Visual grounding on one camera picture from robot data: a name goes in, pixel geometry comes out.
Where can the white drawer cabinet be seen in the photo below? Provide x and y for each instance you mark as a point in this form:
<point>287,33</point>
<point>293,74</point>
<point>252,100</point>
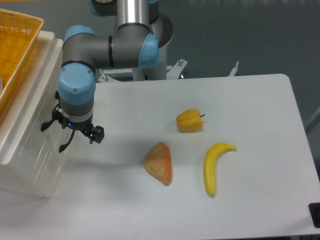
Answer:
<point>44,61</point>

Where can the white clamp post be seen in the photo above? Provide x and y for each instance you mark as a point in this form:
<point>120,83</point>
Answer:
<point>234,70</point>

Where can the yellow toy bell pepper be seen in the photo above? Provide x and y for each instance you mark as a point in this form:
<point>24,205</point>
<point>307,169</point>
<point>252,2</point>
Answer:
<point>189,121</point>

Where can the black corner object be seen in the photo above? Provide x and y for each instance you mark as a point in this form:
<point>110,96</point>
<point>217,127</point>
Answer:
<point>314,209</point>

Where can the yellow toy banana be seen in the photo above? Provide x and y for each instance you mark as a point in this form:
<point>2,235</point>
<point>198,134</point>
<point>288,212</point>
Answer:
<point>209,165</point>

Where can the yellow plastic basket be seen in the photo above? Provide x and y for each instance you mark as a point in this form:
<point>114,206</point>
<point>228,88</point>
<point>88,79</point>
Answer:
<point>18,35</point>

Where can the white top drawer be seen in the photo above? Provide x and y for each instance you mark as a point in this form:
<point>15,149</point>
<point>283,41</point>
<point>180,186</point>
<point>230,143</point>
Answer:
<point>36,161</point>

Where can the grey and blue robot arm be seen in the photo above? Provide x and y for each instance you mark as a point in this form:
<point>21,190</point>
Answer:
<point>140,44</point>

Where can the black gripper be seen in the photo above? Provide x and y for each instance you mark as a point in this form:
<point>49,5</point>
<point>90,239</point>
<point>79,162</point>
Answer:
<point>82,123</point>

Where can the orange toy bread wedge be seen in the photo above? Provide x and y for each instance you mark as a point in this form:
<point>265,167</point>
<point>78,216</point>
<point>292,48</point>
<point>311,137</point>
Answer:
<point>158,163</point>

